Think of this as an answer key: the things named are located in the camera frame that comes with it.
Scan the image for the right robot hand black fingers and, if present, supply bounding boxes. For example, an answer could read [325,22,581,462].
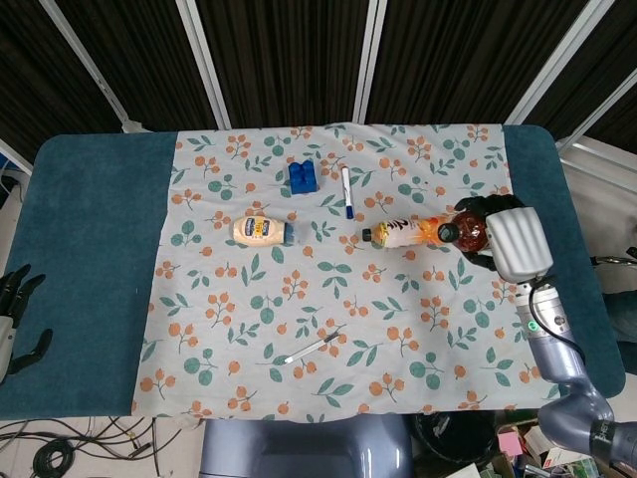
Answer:
[453,193,556,283]

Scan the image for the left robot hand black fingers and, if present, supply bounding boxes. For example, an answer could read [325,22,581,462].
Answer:
[0,262,55,390]

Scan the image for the orange juice bottle black cap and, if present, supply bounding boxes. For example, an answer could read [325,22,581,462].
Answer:
[361,214,452,250]

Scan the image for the mayonnaise squeeze bottle blue cap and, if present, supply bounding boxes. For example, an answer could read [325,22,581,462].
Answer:
[232,214,299,248]

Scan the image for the teal table cover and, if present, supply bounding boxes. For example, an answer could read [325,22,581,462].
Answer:
[0,122,628,418]

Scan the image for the white marker blue cap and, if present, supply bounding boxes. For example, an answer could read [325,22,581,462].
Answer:
[339,166,356,221]

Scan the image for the white cardboard box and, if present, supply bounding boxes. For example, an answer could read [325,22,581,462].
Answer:
[523,426,550,455]

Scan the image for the pink box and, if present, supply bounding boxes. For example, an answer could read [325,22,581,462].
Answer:
[498,430,523,457]

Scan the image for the black round bin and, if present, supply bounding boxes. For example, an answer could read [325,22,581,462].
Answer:
[411,411,500,473]

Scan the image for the floral tablecloth orange berries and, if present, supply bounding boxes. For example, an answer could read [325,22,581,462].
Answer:
[129,120,563,420]

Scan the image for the blue toy building brick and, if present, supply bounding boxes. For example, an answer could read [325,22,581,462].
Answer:
[287,159,320,197]

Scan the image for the dark folding partition white frames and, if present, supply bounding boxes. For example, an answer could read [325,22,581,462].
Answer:
[0,0,637,150]

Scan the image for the blue-grey robot torso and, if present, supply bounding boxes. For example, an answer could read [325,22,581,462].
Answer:
[198,415,415,478]

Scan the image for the coiled black cable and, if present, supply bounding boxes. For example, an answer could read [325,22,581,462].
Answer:
[30,436,77,478]

